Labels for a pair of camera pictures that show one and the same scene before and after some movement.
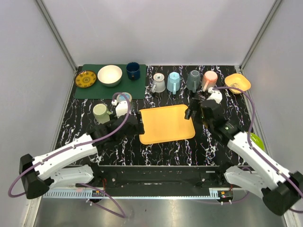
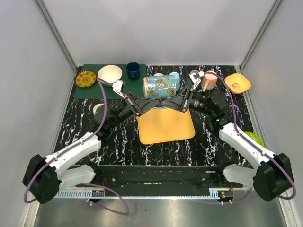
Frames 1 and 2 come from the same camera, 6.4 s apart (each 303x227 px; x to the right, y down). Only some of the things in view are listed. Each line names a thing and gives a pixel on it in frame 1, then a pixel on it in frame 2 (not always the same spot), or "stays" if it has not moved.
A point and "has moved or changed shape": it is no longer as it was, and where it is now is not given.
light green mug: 100,113 stays
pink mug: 209,80 stays
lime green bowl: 256,138 stays
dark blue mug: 133,69 stays
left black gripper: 136,122 to 133,104
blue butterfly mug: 121,97 has moved or changed shape
